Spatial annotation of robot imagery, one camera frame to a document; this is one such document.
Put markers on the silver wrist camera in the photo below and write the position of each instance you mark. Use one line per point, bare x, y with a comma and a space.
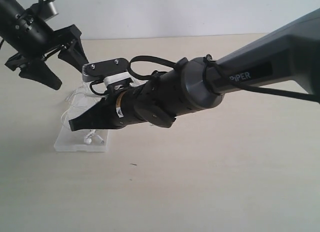
46, 11
107, 71

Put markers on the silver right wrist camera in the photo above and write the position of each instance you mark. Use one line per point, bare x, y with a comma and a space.
107, 71

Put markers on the white wired earphones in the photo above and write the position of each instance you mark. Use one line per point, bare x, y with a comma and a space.
80, 100

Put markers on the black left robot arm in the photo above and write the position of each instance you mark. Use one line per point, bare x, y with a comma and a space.
17, 61

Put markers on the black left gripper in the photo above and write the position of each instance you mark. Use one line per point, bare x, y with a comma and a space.
33, 38

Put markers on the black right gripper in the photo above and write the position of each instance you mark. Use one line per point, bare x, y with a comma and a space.
130, 101

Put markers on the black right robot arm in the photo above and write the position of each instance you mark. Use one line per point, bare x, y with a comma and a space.
285, 62

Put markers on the clear plastic hinged case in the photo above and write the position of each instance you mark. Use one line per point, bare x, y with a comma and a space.
69, 145

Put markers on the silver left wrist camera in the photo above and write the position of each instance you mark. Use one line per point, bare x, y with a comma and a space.
46, 11

